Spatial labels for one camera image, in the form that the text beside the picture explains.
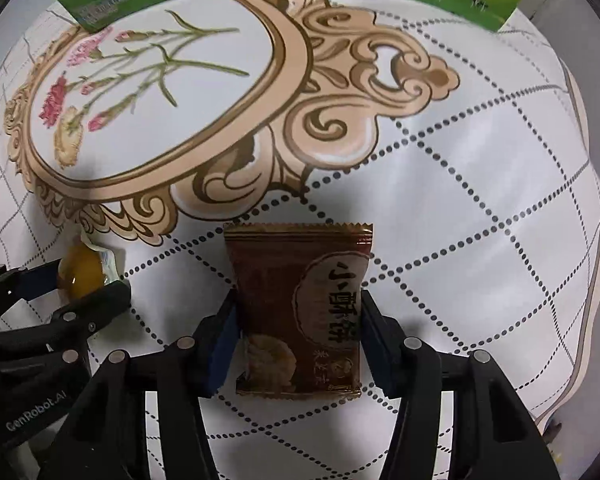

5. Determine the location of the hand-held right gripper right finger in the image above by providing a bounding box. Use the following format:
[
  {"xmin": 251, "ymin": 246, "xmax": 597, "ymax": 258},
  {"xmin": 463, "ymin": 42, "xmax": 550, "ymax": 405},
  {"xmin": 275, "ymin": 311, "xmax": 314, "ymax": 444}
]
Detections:
[{"xmin": 360, "ymin": 289, "xmax": 563, "ymax": 480}]

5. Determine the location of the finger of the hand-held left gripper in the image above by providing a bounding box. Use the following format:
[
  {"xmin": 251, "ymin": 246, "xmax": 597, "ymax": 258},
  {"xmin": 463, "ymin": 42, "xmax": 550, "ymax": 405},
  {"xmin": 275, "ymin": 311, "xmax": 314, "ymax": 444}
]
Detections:
[
  {"xmin": 0, "ymin": 281, "xmax": 132, "ymax": 377},
  {"xmin": 0, "ymin": 259, "xmax": 64, "ymax": 333}
]

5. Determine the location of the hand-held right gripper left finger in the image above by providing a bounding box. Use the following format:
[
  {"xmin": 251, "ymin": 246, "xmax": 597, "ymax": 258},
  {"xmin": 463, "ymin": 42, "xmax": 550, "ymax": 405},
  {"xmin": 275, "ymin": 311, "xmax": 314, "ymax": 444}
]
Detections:
[{"xmin": 37, "ymin": 290, "xmax": 241, "ymax": 480}]

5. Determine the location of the yellow jelly cup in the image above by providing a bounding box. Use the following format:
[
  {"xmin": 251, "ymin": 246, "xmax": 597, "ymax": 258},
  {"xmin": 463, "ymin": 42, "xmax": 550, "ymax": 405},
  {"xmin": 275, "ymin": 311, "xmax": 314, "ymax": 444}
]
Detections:
[{"xmin": 57, "ymin": 232, "xmax": 127, "ymax": 302}]

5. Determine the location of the brown pastry snack packet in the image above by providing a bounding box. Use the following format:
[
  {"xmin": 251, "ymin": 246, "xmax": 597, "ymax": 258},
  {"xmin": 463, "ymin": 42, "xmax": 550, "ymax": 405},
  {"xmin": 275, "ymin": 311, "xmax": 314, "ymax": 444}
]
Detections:
[{"xmin": 223, "ymin": 222, "xmax": 374, "ymax": 401}]

